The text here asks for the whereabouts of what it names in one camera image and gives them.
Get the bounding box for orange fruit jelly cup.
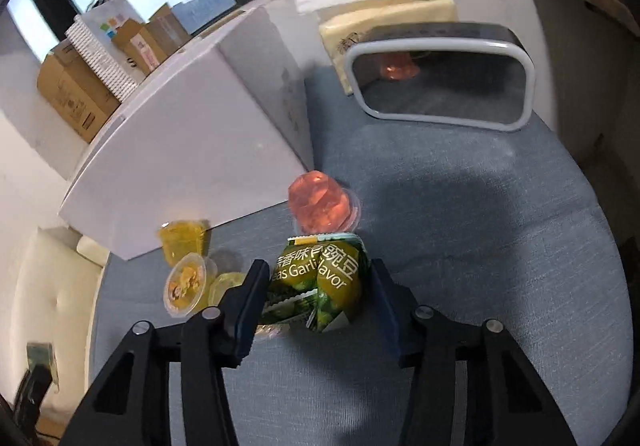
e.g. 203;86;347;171
164;252;208;318

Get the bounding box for white rectangular box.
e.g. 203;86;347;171
57;6;316;261

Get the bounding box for small cardboard box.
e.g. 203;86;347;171
111;1;193;74

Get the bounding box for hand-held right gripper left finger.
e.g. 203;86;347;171
60;259;271;446

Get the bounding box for white dotted paper bag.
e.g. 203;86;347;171
65;0;151;103

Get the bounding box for grey-blue tablecloth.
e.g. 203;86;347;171
92;66;636;446

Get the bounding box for cream tissue pack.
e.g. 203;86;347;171
295;0;460;94

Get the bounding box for large cardboard box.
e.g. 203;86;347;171
36;40;121;144

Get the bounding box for red jelly cup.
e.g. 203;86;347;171
287;171;362;234

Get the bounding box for small green pea packet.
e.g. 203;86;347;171
257;232;371;334

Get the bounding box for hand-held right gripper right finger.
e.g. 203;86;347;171
367;259;578;446

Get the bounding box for pale yellow jelly cup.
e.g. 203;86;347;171
205;271;248;312

